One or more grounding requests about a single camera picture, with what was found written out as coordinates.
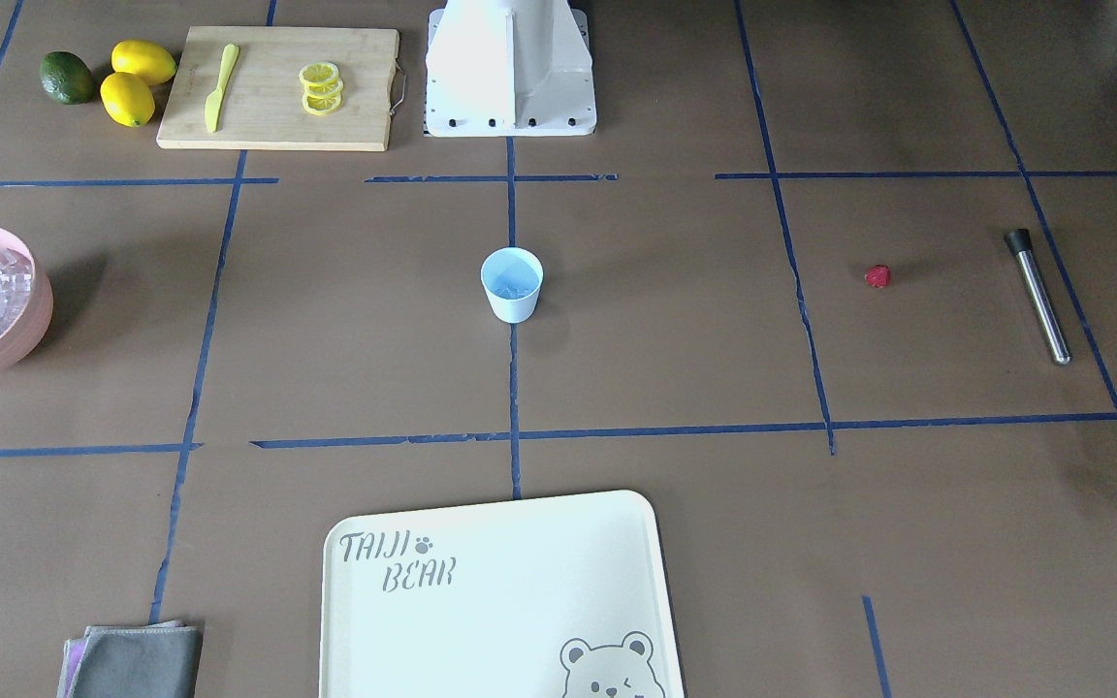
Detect pink bowl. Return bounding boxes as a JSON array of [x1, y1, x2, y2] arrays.
[[0, 227, 52, 371]]

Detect white post base plate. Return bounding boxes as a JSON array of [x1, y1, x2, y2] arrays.
[[423, 1, 598, 138]]

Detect steel muddler black tip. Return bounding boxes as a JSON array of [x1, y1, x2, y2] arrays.
[[1005, 227, 1072, 365]]

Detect beige bear tray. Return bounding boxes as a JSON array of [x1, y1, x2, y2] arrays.
[[318, 490, 686, 697]]

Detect clear ice cube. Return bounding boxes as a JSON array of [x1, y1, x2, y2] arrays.
[[489, 272, 540, 302]]

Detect grey folded cloth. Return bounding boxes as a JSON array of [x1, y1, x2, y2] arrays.
[[56, 621, 203, 697]]

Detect yellow lemon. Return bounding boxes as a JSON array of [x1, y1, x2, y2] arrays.
[[111, 39, 176, 85], [99, 71, 156, 128]]

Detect wooden cutting board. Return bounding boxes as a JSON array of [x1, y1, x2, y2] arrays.
[[156, 26, 400, 153]]

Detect green avocado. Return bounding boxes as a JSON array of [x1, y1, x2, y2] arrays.
[[39, 51, 97, 106]]

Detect red strawberry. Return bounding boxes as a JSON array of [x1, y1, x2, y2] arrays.
[[865, 265, 894, 290]]

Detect lemon slices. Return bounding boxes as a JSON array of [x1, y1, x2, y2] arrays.
[[298, 61, 344, 116]]

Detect blue plastic cup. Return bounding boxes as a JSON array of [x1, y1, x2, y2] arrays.
[[479, 246, 545, 324]]

